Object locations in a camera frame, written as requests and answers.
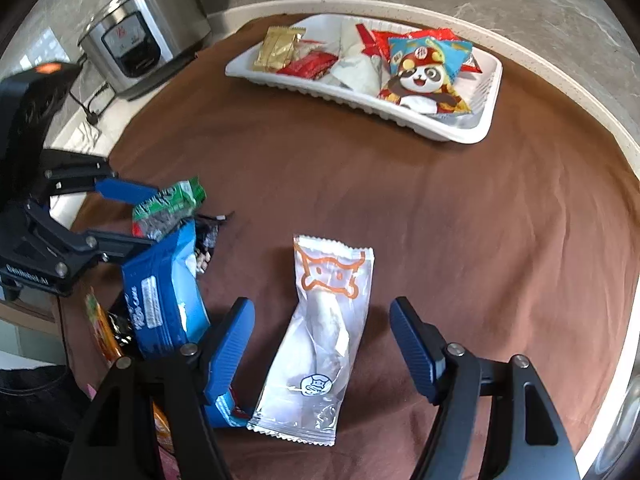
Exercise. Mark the red and green snack packet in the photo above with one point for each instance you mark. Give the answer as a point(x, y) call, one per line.
point(165, 207)

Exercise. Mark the gold snack packet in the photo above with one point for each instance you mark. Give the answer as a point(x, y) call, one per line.
point(277, 50)

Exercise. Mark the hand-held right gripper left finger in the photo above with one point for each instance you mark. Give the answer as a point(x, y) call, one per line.
point(230, 350)

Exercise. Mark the brown cloth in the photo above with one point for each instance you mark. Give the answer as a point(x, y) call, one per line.
point(350, 175)

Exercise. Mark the clear packet with orange print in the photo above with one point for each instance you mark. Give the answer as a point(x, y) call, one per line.
point(320, 340)

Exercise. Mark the white ribbed plastic tray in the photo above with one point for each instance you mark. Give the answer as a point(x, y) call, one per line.
point(450, 130)

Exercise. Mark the blue panda snack packet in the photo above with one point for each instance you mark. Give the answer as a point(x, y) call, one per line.
point(425, 75)

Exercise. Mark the white folded cloth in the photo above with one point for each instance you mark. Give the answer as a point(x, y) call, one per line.
point(85, 135)

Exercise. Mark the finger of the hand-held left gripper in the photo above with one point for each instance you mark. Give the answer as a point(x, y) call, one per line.
point(115, 241)
point(125, 191)

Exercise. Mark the black snack packet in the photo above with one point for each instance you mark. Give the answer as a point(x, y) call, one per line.
point(207, 240)

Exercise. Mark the person's dark clothing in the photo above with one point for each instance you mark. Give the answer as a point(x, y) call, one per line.
point(35, 410)

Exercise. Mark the orange snack packet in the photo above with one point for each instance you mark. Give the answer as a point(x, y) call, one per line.
point(100, 325)

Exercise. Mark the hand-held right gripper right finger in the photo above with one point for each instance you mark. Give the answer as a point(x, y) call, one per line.
point(412, 345)

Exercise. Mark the blue cookie packet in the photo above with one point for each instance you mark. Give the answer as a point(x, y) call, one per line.
point(160, 290)

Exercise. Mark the small strawberry candy packet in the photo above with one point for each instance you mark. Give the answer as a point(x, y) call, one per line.
point(310, 65)

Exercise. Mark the white and red long packet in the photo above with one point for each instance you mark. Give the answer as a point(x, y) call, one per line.
point(360, 75)

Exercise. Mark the red foil snack packet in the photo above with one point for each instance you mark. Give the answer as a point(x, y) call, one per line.
point(382, 42)

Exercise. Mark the steel rice cooker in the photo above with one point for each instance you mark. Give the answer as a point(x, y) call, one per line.
point(145, 30)

